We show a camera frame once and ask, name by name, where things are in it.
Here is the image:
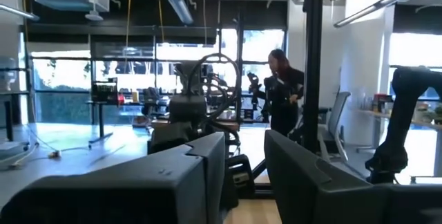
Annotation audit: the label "black standing desk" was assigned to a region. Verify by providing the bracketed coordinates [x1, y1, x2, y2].
[85, 100, 156, 144]

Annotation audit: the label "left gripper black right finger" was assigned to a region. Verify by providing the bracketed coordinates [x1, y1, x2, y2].
[264, 129, 442, 224]

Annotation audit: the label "black side table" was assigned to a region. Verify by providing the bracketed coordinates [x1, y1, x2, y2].
[0, 66, 32, 152]

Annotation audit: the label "white light bar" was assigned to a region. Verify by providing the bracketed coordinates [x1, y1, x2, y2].
[333, 0, 442, 28]

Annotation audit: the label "person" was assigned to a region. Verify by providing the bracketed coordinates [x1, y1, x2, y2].
[264, 48, 305, 138]

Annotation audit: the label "grey office chair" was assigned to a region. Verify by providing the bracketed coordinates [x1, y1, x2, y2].
[316, 91, 352, 165]

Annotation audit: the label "black aluminium table frame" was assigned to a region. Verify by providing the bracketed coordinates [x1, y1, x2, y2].
[251, 0, 325, 200]

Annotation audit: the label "dark jars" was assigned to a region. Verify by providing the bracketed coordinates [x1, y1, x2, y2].
[372, 93, 395, 113]

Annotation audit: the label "black desk monitor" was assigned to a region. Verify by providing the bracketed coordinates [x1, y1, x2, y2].
[90, 77, 119, 104]

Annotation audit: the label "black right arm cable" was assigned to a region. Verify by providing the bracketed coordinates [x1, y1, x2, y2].
[185, 52, 243, 122]

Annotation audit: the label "white counter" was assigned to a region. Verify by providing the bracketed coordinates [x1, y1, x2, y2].
[354, 108, 442, 180]

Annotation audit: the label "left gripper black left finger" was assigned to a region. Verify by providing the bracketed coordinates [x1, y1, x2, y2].
[0, 131, 228, 224]

